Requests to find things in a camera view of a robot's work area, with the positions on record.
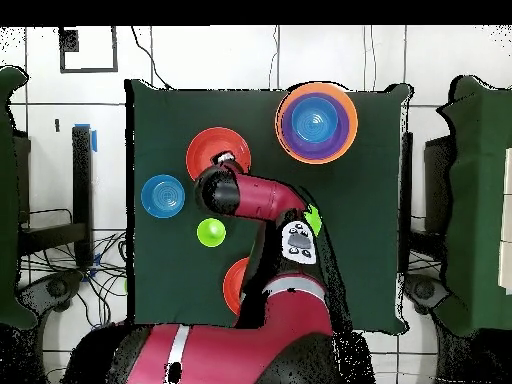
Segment green plastic bowl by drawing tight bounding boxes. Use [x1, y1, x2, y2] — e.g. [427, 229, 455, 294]
[302, 204, 323, 238]

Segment purple plastic bowl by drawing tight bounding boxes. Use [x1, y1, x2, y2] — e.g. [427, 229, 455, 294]
[281, 92, 351, 160]

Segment black metal stand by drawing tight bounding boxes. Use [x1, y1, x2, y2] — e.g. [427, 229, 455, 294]
[17, 124, 98, 269]

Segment red plastic bowl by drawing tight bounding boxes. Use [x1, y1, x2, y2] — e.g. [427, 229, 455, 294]
[222, 256, 251, 317]
[185, 126, 252, 183]

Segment dark green tablecloth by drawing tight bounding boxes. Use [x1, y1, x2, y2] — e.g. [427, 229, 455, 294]
[123, 78, 413, 335]

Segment small blue plastic bowl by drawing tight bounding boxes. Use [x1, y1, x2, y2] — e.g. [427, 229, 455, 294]
[140, 173, 186, 220]
[290, 96, 339, 144]

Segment white boxes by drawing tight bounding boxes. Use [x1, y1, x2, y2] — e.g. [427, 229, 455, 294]
[497, 147, 512, 295]

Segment cable tangle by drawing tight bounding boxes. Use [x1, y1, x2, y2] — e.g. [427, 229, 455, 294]
[19, 231, 129, 333]

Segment large orange plastic bowl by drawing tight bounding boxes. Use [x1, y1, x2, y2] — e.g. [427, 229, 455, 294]
[274, 81, 359, 165]

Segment black floor cable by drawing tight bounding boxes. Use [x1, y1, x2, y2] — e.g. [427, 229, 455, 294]
[130, 25, 174, 91]

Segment green plastic cup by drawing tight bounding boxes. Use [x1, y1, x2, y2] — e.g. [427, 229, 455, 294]
[196, 217, 227, 248]

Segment green covered side table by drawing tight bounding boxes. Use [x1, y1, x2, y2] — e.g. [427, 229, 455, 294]
[0, 65, 39, 331]
[437, 75, 512, 337]

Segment black office chair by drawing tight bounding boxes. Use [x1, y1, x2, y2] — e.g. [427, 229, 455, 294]
[19, 270, 85, 317]
[403, 273, 449, 315]

